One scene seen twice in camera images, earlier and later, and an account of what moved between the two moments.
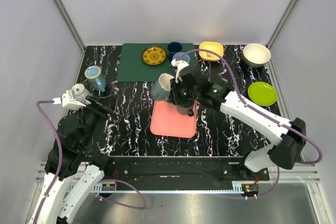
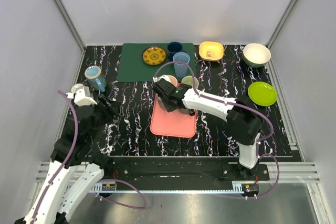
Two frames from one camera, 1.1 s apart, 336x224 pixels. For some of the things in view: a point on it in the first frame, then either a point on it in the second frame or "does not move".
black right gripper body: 181,95 → 168,107
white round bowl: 255,55 does not move
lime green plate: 262,94 does not move
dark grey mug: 188,110 does not move
